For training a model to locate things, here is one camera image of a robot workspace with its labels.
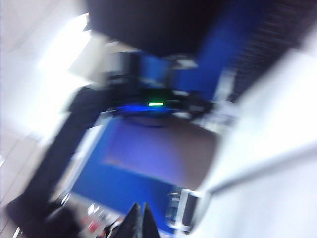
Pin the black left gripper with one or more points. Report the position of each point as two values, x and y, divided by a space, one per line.
163 101

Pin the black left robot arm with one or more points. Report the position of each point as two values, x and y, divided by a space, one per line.
62 138

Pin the black computer keyboard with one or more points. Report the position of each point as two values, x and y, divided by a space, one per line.
277 29

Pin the white grey desktop device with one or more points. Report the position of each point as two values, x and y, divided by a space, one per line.
188 208

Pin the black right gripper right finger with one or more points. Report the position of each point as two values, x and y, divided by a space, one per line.
148 223

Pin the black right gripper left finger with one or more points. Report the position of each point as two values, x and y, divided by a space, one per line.
128 223

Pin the blue office partition panel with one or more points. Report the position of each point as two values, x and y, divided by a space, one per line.
119 188

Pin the pink plastic trash can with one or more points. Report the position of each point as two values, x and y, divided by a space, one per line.
161 148

